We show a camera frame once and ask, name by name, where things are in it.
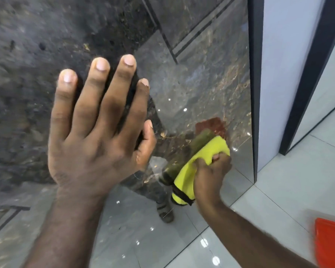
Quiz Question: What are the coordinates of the person's right hand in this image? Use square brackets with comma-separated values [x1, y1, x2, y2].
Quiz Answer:
[193, 152, 233, 207]

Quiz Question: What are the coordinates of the person's left hand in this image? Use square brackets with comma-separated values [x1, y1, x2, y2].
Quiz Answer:
[48, 54, 157, 198]

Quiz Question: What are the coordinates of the yellow cleaning cloth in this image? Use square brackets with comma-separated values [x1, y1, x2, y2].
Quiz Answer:
[171, 135, 231, 206]

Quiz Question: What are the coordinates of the person's left forearm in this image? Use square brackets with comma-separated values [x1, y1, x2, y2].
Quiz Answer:
[22, 187, 108, 268]

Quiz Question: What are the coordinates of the person's right forearm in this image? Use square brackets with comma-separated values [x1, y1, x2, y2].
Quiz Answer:
[197, 200, 319, 268]

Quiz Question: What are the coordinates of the red plastic object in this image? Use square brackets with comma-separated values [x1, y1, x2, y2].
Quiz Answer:
[314, 218, 335, 268]

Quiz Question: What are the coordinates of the black door frame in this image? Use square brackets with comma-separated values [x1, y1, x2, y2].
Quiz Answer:
[279, 0, 335, 156]

